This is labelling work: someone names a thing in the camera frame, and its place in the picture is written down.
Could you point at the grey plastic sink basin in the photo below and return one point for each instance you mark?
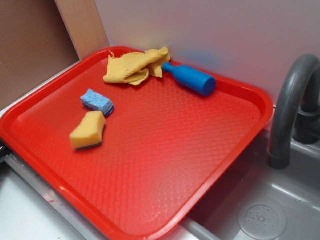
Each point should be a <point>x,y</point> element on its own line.
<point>296,189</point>

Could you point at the yellow sponge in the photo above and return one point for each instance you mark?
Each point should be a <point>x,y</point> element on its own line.
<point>89,133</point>

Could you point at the yellow cloth rag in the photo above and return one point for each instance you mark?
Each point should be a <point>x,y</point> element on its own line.
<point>136,67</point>

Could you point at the blue sponge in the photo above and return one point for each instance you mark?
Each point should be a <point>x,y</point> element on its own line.
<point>97,102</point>

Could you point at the red plastic tray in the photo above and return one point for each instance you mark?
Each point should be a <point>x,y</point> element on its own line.
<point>163,148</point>

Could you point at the blue plastic bottle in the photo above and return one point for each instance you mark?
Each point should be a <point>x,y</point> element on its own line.
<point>200,82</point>

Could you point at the grey sink faucet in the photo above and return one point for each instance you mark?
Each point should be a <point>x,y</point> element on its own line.
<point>297,112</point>

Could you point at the round sink drain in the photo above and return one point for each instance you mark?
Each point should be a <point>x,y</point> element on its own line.
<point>262,219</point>

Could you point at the wooden board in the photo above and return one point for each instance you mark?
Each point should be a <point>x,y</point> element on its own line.
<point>83,23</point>

